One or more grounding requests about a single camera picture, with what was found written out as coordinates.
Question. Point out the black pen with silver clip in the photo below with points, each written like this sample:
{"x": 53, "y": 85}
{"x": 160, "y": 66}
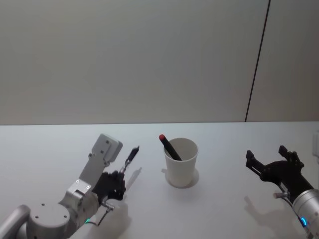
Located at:
{"x": 131, "y": 155}

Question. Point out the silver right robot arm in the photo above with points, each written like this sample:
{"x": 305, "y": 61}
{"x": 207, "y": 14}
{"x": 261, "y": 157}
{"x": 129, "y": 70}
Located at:
{"x": 307, "y": 206}

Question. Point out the white paper cup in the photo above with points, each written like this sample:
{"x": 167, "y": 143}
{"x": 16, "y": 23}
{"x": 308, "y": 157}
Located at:
{"x": 180, "y": 169}

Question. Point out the black pen with red cap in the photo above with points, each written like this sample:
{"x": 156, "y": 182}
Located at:
{"x": 169, "y": 148}

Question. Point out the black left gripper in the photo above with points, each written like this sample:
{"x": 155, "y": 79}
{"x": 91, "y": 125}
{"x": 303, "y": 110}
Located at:
{"x": 102, "y": 185}

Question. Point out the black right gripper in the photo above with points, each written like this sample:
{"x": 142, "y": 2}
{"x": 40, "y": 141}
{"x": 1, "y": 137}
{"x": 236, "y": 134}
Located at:
{"x": 284, "y": 174}

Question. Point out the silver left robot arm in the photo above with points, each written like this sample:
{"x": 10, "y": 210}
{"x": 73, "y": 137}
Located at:
{"x": 49, "y": 216}

